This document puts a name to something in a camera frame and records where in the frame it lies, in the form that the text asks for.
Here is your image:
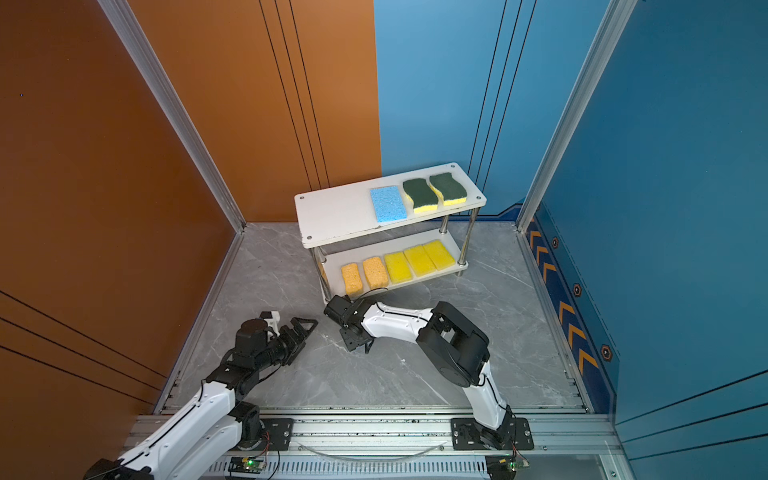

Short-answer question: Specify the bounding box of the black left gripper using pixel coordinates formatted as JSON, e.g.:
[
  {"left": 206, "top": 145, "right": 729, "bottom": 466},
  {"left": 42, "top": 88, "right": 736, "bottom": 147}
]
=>
[{"left": 254, "top": 318, "right": 317, "bottom": 374}]

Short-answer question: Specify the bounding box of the orange cellulose sponge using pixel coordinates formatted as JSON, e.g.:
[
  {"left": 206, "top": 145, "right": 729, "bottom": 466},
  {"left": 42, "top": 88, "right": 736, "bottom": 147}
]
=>
[
  {"left": 363, "top": 256, "right": 389, "bottom": 290},
  {"left": 341, "top": 263, "right": 364, "bottom": 297}
]

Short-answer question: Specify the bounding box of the blue sponge bottom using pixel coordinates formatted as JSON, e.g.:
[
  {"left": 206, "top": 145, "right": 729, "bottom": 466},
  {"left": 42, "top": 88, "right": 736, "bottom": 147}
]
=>
[{"left": 370, "top": 186, "right": 408, "bottom": 224}]

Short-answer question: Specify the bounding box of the yellow green sponge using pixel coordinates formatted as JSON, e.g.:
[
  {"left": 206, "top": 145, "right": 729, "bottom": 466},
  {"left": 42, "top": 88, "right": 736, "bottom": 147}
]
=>
[{"left": 402, "top": 178, "right": 439, "bottom": 214}]

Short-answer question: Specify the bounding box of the green scrub sponge top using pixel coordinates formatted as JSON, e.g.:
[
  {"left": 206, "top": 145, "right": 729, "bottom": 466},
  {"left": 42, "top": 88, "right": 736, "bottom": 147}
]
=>
[{"left": 429, "top": 173, "right": 467, "bottom": 207}]

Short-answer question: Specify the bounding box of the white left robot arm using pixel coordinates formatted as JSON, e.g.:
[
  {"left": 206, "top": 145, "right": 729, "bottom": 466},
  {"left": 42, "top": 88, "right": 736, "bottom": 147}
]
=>
[{"left": 84, "top": 312, "right": 318, "bottom": 479}]

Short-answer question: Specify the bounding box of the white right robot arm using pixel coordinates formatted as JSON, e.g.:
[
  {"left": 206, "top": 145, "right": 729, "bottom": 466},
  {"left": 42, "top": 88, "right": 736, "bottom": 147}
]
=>
[{"left": 324, "top": 295, "right": 517, "bottom": 450}]

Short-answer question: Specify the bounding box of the white two-tier metal shelf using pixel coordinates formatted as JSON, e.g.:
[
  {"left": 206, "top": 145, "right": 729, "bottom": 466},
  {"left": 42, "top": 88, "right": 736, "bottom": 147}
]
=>
[{"left": 294, "top": 163, "right": 487, "bottom": 301}]

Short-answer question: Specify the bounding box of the left green circuit board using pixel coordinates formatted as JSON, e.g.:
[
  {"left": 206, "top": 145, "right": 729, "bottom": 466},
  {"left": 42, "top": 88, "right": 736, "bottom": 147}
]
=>
[{"left": 227, "top": 457, "right": 267, "bottom": 476}]

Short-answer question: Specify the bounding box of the green circuit board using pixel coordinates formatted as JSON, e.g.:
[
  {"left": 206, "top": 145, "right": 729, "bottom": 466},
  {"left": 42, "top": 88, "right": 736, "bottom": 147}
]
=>
[
  {"left": 485, "top": 456, "right": 521, "bottom": 480},
  {"left": 227, "top": 457, "right": 267, "bottom": 476}
]

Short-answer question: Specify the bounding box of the right green circuit board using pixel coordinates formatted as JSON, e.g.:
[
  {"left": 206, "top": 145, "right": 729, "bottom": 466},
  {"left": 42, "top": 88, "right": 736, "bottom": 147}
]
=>
[{"left": 485, "top": 456, "right": 521, "bottom": 480}]

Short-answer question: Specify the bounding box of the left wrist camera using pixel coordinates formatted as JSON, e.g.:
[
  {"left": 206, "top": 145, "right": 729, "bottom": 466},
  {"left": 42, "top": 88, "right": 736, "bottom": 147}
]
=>
[{"left": 260, "top": 311, "right": 280, "bottom": 336}]

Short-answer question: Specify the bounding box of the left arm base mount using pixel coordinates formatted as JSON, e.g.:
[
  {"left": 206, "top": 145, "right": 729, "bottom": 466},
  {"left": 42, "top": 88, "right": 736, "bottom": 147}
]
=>
[{"left": 236, "top": 417, "right": 294, "bottom": 452}]

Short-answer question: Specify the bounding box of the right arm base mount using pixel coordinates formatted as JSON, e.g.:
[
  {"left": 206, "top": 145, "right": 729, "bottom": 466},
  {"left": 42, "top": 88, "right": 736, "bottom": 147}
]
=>
[{"left": 450, "top": 417, "right": 535, "bottom": 451}]

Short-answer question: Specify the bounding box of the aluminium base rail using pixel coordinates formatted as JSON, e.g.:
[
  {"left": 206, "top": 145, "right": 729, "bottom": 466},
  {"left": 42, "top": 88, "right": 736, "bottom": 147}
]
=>
[{"left": 122, "top": 406, "right": 637, "bottom": 480}]

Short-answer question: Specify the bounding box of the left aluminium corner post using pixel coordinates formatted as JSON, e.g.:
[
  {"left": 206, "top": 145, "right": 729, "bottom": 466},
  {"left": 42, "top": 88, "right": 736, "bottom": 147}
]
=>
[{"left": 98, "top": 0, "right": 247, "bottom": 234}]

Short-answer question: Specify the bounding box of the aluminium corner post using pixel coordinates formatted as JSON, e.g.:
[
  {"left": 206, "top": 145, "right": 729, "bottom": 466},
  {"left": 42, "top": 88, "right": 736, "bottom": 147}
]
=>
[
  {"left": 516, "top": 0, "right": 637, "bottom": 234},
  {"left": 98, "top": 0, "right": 247, "bottom": 234}
]

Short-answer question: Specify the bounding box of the right aluminium corner post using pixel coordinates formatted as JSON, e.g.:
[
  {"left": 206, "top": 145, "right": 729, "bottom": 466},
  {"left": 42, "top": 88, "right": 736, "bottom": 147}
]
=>
[{"left": 516, "top": 0, "right": 637, "bottom": 234}]

